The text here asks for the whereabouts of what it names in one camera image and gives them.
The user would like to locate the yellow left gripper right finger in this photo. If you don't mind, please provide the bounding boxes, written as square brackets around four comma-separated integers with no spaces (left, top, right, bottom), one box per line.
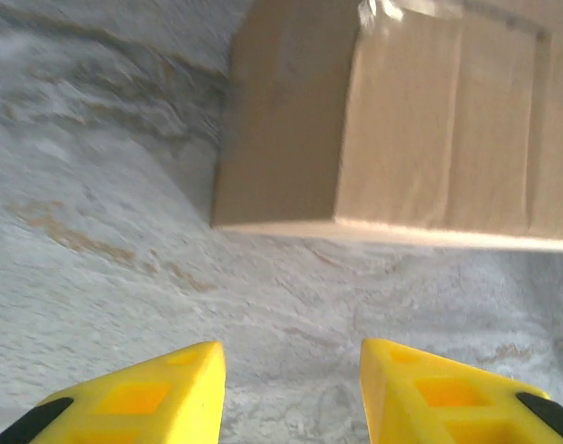
[359,337,563,444]

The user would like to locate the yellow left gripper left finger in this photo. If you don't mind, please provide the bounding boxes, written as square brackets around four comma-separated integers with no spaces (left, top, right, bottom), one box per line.
[0,340,226,444]

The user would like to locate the brown cardboard express box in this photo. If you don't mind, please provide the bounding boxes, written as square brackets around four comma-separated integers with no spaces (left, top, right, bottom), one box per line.
[210,0,563,253]

